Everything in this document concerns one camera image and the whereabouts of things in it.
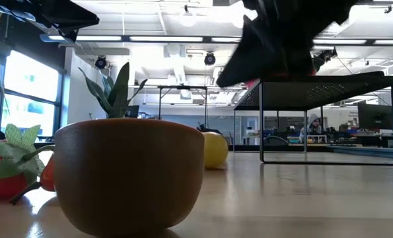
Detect yellow toy lemon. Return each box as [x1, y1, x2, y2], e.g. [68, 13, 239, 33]
[201, 131, 230, 170]

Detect black perforated metal stand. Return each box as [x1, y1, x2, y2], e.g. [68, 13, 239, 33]
[234, 71, 393, 166]

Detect brown wooden bowl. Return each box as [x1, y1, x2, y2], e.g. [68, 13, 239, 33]
[53, 118, 205, 237]

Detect red collapsible colander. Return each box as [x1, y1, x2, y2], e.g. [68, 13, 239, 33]
[244, 56, 326, 89]

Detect person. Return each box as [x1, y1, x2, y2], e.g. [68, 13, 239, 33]
[299, 113, 323, 143]

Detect red toy strawberry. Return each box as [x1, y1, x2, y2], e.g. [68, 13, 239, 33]
[0, 123, 47, 201]

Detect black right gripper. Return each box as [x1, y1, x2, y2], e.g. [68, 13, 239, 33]
[215, 0, 359, 87]

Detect black overhead light bar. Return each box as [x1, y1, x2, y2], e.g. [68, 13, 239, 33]
[39, 32, 393, 47]

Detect black metal frame table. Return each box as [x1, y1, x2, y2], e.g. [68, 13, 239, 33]
[156, 84, 209, 128]

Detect black round ceiling spotlight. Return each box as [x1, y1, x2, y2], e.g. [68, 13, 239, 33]
[94, 55, 108, 69]
[203, 52, 217, 66]

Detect large black monitor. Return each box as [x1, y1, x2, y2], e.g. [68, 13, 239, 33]
[357, 102, 393, 132]

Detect black office chair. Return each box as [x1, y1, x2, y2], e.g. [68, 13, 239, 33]
[263, 135, 289, 146]

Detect green snake plant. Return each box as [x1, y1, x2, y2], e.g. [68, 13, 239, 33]
[78, 61, 149, 119]

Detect orange toy fruit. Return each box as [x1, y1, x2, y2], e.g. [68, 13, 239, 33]
[39, 153, 56, 192]

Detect white globe ceiling lamp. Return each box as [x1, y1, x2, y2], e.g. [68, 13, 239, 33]
[178, 9, 197, 28]

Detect small black monitor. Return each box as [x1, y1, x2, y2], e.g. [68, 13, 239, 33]
[125, 104, 140, 119]

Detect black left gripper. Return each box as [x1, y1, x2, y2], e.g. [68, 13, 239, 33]
[0, 0, 100, 44]

